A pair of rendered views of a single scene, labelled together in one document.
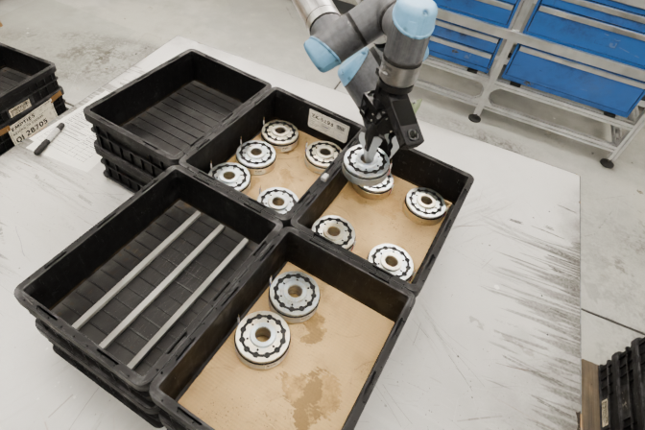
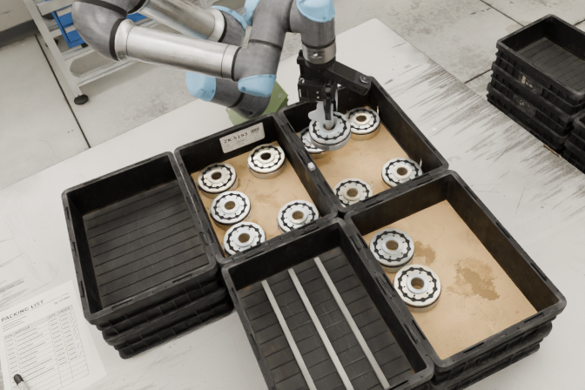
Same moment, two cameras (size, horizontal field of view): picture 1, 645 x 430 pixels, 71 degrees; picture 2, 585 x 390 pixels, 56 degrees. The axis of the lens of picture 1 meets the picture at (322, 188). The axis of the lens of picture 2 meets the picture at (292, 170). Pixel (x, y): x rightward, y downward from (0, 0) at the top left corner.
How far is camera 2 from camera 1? 67 cm
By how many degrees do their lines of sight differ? 26
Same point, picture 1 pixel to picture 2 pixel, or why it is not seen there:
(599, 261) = not seen: hidden behind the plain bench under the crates
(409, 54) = (332, 31)
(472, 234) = not seen: hidden behind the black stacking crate
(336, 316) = (420, 232)
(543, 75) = not seen: outside the picture
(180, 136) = (156, 259)
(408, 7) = (318, 3)
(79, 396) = not seen: outside the picture
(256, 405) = (463, 317)
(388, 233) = (369, 161)
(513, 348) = (484, 150)
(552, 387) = (521, 147)
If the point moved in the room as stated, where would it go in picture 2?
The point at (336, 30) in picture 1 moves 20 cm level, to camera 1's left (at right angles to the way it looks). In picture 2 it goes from (262, 58) to (188, 110)
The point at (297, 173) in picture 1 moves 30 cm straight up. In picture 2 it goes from (267, 190) to (248, 107)
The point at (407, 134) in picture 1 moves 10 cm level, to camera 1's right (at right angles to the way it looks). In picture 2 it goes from (362, 83) to (389, 60)
